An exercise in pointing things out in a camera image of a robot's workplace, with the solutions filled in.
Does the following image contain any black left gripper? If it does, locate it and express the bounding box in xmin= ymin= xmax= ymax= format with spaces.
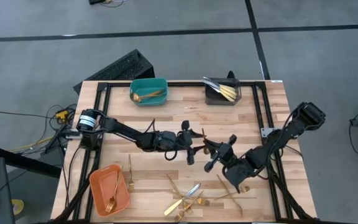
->
xmin=157 ymin=119 xmax=208 ymax=166

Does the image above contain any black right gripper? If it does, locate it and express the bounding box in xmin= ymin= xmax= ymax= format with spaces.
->
xmin=203 ymin=133 xmax=258 ymax=194

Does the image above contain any dark grey plastic bin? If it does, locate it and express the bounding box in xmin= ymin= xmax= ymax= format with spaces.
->
xmin=204 ymin=77 xmax=242 ymax=106

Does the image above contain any cream-handled steel knife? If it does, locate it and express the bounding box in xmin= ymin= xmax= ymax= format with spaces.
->
xmin=203 ymin=77 xmax=238 ymax=93
xmin=202 ymin=78 xmax=238 ymax=96
xmin=202 ymin=79 xmax=237 ymax=99
xmin=163 ymin=182 xmax=202 ymax=217
xmin=202 ymin=80 xmax=236 ymax=103

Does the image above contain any orange plastic bin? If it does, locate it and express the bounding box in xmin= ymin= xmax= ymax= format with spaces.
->
xmin=88 ymin=164 xmax=131 ymax=218

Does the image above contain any teal plastic bin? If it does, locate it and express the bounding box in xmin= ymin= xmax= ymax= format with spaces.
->
xmin=129 ymin=77 xmax=168 ymax=107

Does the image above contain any black perforated metal box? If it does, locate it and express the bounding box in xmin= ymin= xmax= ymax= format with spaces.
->
xmin=73 ymin=49 xmax=155 ymax=96

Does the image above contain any black floor beam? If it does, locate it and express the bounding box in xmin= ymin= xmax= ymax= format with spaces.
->
xmin=0 ymin=144 xmax=62 ymax=179

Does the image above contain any yellow tape roll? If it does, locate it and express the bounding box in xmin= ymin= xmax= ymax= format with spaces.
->
xmin=11 ymin=198 xmax=25 ymax=216

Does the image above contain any silver mounting bracket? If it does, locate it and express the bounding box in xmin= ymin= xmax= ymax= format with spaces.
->
xmin=260 ymin=127 xmax=275 ymax=138

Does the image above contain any black aluminium table frame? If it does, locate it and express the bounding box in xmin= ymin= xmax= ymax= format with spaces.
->
xmin=52 ymin=80 xmax=319 ymax=223

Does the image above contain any yellow cable plug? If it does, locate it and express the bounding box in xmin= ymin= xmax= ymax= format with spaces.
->
xmin=55 ymin=108 xmax=70 ymax=123

